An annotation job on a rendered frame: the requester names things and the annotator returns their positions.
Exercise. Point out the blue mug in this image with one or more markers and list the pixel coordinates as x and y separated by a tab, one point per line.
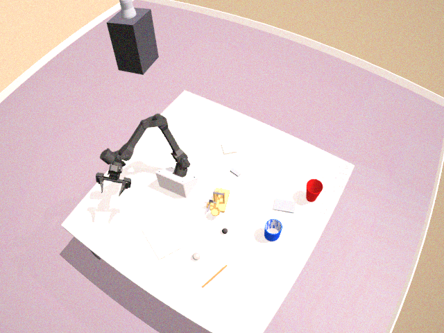
272	230

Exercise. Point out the red cup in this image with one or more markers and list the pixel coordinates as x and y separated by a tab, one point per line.
314	188

